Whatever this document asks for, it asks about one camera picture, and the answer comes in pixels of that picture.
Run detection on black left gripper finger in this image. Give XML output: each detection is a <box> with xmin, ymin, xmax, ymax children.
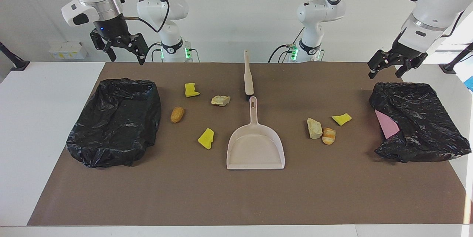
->
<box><xmin>368</xmin><ymin>50</ymin><xmax>393</xmax><ymax>79</ymax></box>
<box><xmin>395</xmin><ymin>58</ymin><xmax>420</xmax><ymax>79</ymax></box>

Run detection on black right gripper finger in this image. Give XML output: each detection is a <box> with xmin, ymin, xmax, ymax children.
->
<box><xmin>124</xmin><ymin>33</ymin><xmax>149</xmax><ymax>66</ymax></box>
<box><xmin>90</xmin><ymin>30</ymin><xmax>117</xmax><ymax>62</ymax></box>

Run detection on yellow sponge piece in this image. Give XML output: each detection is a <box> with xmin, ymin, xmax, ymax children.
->
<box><xmin>197</xmin><ymin>128</ymin><xmax>215</xmax><ymax>150</ymax></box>
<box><xmin>184</xmin><ymin>82</ymin><xmax>201</xmax><ymax>98</ymax></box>
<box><xmin>331</xmin><ymin>113</ymin><xmax>352</xmax><ymax>126</ymax></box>

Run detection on brown potato shaped bread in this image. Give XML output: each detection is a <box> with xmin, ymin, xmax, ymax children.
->
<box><xmin>170</xmin><ymin>106</ymin><xmax>186</xmax><ymax>123</ymax></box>

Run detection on striped croissant bread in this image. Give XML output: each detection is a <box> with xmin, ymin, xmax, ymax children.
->
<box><xmin>322</xmin><ymin>127</ymin><xmax>337</xmax><ymax>145</ymax></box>

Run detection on beige foam rock chunk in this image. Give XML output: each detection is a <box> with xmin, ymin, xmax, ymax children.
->
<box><xmin>307</xmin><ymin>118</ymin><xmax>323</xmax><ymax>140</ymax></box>
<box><xmin>211</xmin><ymin>95</ymin><xmax>231</xmax><ymax>107</ymax></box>

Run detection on beige hand brush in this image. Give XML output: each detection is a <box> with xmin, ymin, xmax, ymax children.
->
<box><xmin>243</xmin><ymin>50</ymin><xmax>255</xmax><ymax>101</ymax></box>

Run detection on beige plastic dustpan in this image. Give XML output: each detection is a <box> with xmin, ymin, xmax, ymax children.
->
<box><xmin>226</xmin><ymin>96</ymin><xmax>286</xmax><ymax>170</ymax></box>

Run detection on black trash bag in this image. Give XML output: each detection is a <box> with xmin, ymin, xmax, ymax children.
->
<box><xmin>369</xmin><ymin>82</ymin><xmax>472</xmax><ymax>163</ymax></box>

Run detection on black bag lined bin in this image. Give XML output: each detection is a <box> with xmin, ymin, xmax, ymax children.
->
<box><xmin>66</xmin><ymin>78</ymin><xmax>162</xmax><ymax>168</ymax></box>

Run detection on pink box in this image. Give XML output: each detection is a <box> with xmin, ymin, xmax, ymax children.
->
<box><xmin>374</xmin><ymin>109</ymin><xmax>400</xmax><ymax>140</ymax></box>

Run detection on brown table mat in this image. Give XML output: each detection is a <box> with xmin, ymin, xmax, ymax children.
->
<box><xmin>28</xmin><ymin>62</ymin><xmax>467</xmax><ymax>226</ymax></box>

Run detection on black right base cable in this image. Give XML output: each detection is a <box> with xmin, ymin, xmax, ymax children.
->
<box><xmin>143</xmin><ymin>42</ymin><xmax>163</xmax><ymax>63</ymax></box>

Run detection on black base cable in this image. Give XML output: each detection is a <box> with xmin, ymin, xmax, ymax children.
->
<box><xmin>143</xmin><ymin>42</ymin><xmax>163</xmax><ymax>63</ymax></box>
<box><xmin>268</xmin><ymin>26</ymin><xmax>305</xmax><ymax>63</ymax></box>

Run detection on white wall socket box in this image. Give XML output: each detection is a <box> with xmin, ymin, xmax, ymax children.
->
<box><xmin>49</xmin><ymin>42</ymin><xmax>88</xmax><ymax>60</ymax></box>

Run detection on black camera stand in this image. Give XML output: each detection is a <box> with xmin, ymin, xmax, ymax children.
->
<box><xmin>0</xmin><ymin>42</ymin><xmax>30</xmax><ymax>71</ymax></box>
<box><xmin>439</xmin><ymin>42</ymin><xmax>473</xmax><ymax>74</ymax></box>

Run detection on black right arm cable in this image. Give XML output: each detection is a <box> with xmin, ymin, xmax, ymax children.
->
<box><xmin>118</xmin><ymin>0</ymin><xmax>172</xmax><ymax>33</ymax></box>

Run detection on black left base cable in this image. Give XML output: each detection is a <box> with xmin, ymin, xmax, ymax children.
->
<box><xmin>268</xmin><ymin>26</ymin><xmax>305</xmax><ymax>63</ymax></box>

